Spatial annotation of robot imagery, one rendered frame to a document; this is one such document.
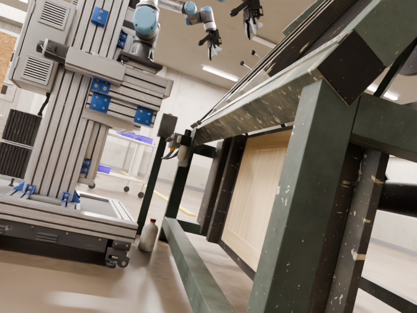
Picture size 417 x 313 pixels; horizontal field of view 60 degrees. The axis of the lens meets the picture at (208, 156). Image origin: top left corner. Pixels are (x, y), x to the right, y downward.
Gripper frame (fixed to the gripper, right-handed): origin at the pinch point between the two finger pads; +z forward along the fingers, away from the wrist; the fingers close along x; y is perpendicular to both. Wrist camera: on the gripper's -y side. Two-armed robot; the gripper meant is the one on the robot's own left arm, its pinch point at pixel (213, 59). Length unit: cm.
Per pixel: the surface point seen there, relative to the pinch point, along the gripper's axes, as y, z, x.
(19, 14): -138, -133, 262
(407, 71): 96, 36, -69
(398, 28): -30, 30, -183
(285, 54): -11, 21, -109
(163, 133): -40, 44, 27
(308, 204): -58, 61, -182
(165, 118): -36, 33, 27
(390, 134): -37, 51, -184
